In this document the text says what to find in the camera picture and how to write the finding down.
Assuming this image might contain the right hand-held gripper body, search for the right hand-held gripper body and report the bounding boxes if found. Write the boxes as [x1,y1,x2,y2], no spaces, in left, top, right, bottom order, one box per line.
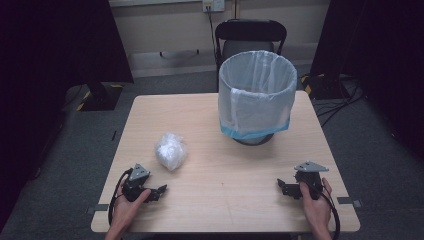
[293,160,330,201]

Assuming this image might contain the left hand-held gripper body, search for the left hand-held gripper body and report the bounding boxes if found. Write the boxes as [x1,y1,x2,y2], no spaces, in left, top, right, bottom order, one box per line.
[121,162,153,203]

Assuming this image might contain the white plastic bag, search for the white plastic bag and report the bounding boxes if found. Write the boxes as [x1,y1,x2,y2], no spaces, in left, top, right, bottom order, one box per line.
[154,131,188,172]

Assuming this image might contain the trash bin with white liner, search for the trash bin with white liner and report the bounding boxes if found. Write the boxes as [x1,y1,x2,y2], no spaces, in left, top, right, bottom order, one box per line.
[217,49,299,141]

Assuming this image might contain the person's left hand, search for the person's left hand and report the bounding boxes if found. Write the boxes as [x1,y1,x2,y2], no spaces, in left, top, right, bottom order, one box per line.
[111,179,152,232]

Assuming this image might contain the person's right hand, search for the person's right hand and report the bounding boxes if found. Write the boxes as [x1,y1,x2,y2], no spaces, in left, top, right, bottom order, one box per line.
[298,177,334,232]

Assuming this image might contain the grey tape strip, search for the grey tape strip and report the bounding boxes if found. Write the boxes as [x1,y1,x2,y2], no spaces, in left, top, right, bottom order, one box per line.
[85,203,110,215]
[336,196,363,209]

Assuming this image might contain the black stand base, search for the black stand base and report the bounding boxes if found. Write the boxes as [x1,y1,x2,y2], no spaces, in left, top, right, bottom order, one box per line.
[300,73,352,101]
[75,82,125,112]

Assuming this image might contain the black curtain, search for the black curtain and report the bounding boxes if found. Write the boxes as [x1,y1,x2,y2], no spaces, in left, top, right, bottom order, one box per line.
[309,0,424,161]
[0,0,135,231]

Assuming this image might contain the black folding chair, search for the black folding chair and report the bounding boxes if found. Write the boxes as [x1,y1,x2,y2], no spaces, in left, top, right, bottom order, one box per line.
[214,18,288,73]

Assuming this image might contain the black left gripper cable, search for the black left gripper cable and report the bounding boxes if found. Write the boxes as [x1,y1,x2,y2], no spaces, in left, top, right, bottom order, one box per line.
[107,167,134,228]

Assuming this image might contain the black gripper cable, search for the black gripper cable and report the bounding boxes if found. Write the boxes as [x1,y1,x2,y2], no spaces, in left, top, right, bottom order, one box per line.
[319,191,341,240]
[107,167,134,228]

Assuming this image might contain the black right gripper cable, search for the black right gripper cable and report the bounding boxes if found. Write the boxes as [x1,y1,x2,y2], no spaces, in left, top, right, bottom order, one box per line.
[319,191,341,240]

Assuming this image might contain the black floor cables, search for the black floor cables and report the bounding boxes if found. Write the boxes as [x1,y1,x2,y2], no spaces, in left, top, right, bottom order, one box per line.
[313,75,366,128]

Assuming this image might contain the black power cable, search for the black power cable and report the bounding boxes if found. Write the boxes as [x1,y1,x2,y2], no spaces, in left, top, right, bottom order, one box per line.
[207,5,219,59]

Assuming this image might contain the white wall socket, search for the white wall socket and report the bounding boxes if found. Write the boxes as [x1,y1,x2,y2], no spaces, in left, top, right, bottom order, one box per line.
[201,0,226,14]

